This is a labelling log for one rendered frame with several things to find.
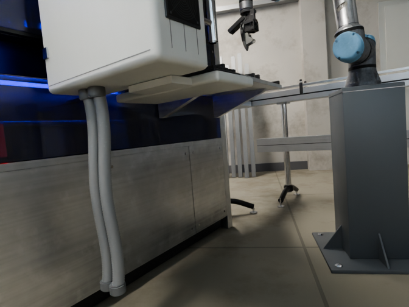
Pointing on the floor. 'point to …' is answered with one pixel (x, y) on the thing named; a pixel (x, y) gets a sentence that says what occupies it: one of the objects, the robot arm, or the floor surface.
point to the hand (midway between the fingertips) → (245, 49)
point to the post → (224, 159)
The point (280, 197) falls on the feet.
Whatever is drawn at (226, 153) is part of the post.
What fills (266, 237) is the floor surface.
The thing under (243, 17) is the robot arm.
